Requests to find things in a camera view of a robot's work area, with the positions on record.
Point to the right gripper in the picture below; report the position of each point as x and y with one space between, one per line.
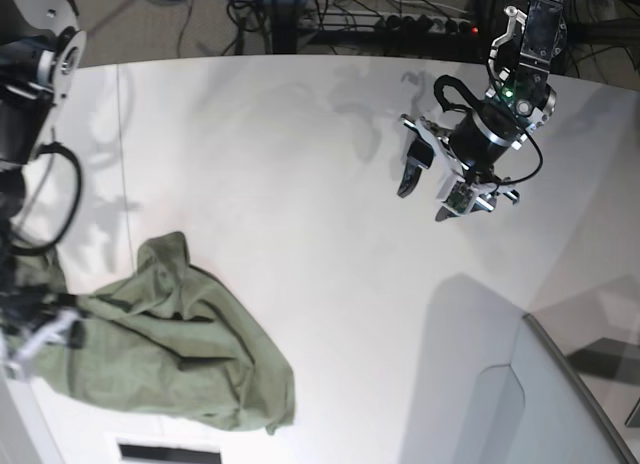
31 320

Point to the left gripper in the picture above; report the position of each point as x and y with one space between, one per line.
467 155

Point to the green t-shirt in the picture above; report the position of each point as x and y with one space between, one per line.
172 340

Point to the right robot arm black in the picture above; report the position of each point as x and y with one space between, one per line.
41 48

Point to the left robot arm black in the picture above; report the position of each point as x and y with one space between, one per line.
517 102

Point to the black power strip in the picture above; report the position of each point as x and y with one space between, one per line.
424 24

